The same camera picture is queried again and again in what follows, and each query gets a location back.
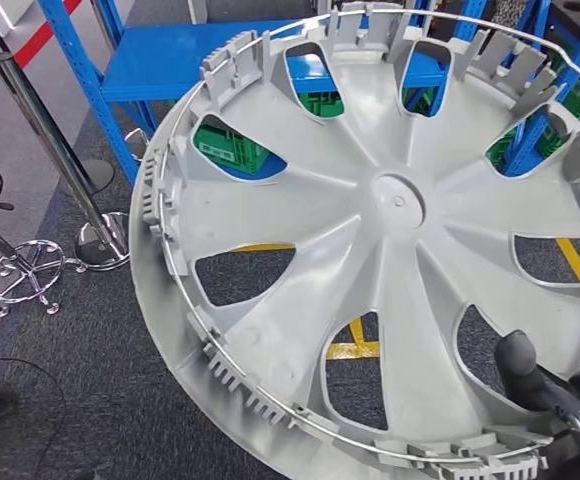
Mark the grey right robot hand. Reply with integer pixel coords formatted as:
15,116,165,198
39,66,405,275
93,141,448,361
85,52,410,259
494,329,580,480

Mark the grey plastic wheel cover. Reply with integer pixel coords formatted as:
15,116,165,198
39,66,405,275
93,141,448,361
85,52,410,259
128,3,580,480

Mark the person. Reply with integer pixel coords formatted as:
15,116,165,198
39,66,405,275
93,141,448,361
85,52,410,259
492,0,530,29

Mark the red barrier belt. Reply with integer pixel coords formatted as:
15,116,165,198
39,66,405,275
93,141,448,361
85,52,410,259
12,0,84,69

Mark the thin black floor cable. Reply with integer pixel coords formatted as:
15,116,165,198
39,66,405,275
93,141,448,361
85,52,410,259
0,357,68,480

